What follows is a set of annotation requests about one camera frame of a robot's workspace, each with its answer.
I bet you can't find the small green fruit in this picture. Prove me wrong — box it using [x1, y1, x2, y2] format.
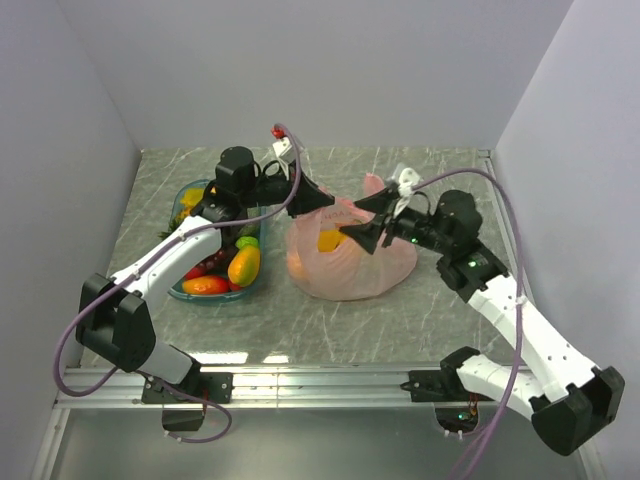
[235, 236, 260, 250]

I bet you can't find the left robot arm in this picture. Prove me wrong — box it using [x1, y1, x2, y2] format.
[75, 139, 335, 402]

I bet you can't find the teal plastic fruit tray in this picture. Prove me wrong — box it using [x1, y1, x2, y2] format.
[167, 178, 268, 305]

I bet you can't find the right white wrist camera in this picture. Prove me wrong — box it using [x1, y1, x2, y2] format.
[390, 163, 422, 218]

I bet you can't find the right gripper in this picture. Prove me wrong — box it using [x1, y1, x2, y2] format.
[339, 186, 453, 255]

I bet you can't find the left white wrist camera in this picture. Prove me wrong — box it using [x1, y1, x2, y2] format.
[271, 124, 298, 180]

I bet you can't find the orange peach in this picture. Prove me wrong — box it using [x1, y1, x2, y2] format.
[317, 229, 349, 253]

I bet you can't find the orange mango at tray bottom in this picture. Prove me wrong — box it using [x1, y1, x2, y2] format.
[227, 245, 261, 287]

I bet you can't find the yellow star fruit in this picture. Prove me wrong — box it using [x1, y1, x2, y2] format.
[180, 188, 204, 209]

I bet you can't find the netted cantaloupe melon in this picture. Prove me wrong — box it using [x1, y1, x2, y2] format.
[237, 221, 262, 239]

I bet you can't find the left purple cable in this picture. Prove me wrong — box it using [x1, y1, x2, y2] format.
[53, 122, 304, 445]

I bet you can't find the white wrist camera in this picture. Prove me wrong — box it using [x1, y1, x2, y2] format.
[271, 124, 298, 180]
[390, 163, 422, 218]

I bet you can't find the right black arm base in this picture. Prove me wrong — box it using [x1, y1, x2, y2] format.
[400, 370, 491, 438]

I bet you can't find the pink plastic bag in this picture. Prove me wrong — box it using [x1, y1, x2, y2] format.
[285, 197, 418, 301]

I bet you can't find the red orange long fruit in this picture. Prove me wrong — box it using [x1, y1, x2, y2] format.
[181, 275, 230, 296]

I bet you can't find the red apple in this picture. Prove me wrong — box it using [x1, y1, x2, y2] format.
[184, 264, 207, 281]

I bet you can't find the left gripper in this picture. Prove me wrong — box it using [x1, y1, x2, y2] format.
[241, 159, 336, 219]

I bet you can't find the green pineapple crown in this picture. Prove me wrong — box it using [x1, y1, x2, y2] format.
[157, 224, 177, 240]

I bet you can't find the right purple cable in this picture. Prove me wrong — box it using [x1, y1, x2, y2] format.
[412, 168, 526, 480]

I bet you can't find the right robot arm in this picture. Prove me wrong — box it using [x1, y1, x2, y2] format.
[342, 186, 625, 456]

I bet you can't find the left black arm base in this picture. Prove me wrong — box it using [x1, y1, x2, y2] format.
[141, 372, 234, 439]

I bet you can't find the purple grape bunch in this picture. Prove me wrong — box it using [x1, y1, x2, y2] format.
[198, 248, 236, 271]

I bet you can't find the purple cable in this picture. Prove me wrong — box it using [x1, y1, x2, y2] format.
[53, 122, 304, 445]
[412, 168, 526, 480]

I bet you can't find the aluminium mounting rail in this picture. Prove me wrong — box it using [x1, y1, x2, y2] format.
[54, 364, 440, 409]

